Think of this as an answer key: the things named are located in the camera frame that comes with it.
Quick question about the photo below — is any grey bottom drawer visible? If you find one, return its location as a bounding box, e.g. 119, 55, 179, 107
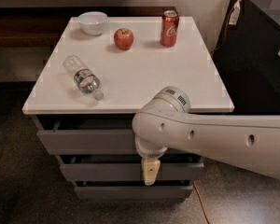
74, 180, 193, 202

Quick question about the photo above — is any white bowl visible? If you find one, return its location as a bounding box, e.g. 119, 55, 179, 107
77, 11, 108, 35

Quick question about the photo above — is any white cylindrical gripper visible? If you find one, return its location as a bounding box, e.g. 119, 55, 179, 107
135, 136, 167, 186

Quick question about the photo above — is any grey top drawer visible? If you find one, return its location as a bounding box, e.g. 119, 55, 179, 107
37, 119, 137, 155

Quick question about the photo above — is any black side cabinet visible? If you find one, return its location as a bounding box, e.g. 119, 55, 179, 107
213, 0, 280, 115

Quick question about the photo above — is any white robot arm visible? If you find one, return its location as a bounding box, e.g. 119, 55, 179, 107
133, 87, 280, 185

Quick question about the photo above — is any dark wooden bench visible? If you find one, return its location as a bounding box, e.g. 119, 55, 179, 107
0, 6, 175, 48

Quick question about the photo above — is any red apple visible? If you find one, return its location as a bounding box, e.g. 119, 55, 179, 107
114, 28, 133, 50

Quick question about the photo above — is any clear plastic water bottle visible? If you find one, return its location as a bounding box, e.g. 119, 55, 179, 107
63, 55, 104, 101

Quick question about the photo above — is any orange cable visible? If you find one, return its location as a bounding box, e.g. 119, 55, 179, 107
192, 0, 280, 224

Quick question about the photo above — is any red cola can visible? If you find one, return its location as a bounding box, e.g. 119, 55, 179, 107
161, 10, 179, 47

